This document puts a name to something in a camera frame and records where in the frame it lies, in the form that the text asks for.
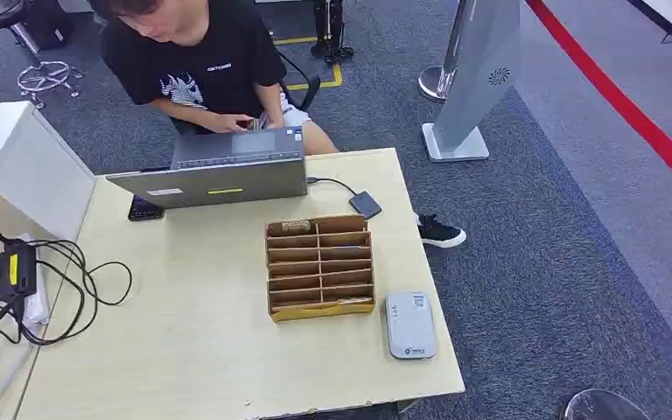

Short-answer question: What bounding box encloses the person's left hand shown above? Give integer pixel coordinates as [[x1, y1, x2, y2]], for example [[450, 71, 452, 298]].
[[258, 107, 287, 130]]

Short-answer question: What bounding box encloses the person's right hand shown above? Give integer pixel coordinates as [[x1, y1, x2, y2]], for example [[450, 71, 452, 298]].
[[206, 112, 256, 135]]

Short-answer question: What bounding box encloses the grey laptop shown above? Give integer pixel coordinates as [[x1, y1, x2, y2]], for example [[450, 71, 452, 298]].
[[105, 126, 309, 211]]

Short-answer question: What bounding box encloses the person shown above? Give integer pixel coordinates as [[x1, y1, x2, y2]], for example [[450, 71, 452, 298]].
[[87, 0, 340, 157]]

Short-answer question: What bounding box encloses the black legged stand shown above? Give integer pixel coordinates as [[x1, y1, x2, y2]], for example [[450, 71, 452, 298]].
[[311, 0, 355, 66]]

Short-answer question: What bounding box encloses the dark phone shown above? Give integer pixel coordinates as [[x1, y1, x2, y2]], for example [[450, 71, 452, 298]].
[[128, 195, 166, 222]]

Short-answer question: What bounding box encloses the dark grey external drive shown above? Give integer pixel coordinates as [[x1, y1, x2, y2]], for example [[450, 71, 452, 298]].
[[348, 191, 383, 221]]

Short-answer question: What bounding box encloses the wooden card box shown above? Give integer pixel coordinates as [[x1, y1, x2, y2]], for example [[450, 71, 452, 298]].
[[265, 214, 376, 324]]

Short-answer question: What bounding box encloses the chrome pole stand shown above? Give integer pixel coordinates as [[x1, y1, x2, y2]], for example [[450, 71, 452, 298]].
[[417, 0, 478, 105]]

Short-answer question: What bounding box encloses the black shoe white sole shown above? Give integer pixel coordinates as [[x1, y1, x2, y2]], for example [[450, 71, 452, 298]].
[[416, 213, 468, 249]]

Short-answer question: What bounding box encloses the white cabinet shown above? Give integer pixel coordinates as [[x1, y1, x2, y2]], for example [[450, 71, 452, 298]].
[[0, 101, 97, 242]]

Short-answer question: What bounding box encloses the black bin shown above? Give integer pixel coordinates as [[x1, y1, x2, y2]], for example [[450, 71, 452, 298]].
[[21, 0, 74, 51]]

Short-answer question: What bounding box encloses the grey sign panel stand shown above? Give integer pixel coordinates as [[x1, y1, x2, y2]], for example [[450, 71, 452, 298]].
[[421, 0, 522, 164]]

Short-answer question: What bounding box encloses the pale grey flat device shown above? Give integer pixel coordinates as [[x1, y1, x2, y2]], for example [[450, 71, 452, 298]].
[[384, 291, 438, 361]]

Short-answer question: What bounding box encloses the black power adapter yellow label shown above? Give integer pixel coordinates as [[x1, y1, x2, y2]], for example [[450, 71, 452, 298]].
[[0, 238, 39, 305]]

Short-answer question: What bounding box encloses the white plastic bag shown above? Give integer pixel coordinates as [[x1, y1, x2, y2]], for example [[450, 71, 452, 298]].
[[19, 233, 52, 329]]

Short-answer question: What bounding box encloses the black laptop cable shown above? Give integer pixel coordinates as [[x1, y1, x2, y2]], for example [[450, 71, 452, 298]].
[[305, 176, 358, 199]]

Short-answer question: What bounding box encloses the black coiled cable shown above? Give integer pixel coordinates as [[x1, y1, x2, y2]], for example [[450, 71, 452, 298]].
[[0, 238, 134, 347]]

